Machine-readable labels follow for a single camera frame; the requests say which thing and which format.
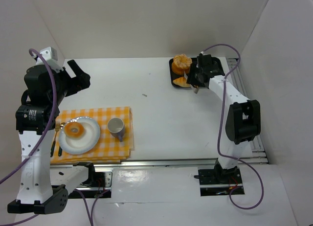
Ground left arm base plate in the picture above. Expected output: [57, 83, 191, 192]
[76, 170, 113, 199]

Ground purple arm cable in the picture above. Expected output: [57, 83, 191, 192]
[0, 48, 111, 226]
[200, 43, 265, 209]

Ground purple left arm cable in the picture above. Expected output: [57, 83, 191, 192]
[0, 48, 111, 226]

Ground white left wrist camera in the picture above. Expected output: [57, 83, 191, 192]
[39, 47, 64, 73]

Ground white plate with blue rim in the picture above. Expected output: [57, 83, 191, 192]
[58, 116, 100, 155]

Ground glazed donut bread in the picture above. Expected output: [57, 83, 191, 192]
[63, 122, 85, 139]

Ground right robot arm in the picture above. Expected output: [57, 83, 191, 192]
[187, 53, 261, 183]

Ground purple mug white inside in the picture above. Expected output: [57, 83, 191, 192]
[107, 117, 126, 142]

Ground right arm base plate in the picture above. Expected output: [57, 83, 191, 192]
[194, 169, 245, 197]

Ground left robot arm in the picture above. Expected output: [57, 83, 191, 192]
[7, 60, 95, 214]

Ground striped croissant bread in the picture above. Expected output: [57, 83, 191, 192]
[172, 77, 190, 88]

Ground yellow white checkered cloth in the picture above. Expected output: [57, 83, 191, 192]
[50, 107, 134, 164]

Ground large orange sugared bread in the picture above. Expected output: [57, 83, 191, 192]
[172, 54, 192, 75]

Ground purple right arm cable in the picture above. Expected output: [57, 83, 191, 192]
[200, 43, 265, 209]

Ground black baking tray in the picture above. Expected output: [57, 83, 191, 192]
[169, 56, 227, 90]

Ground metal tongs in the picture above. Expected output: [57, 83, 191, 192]
[184, 63, 200, 94]

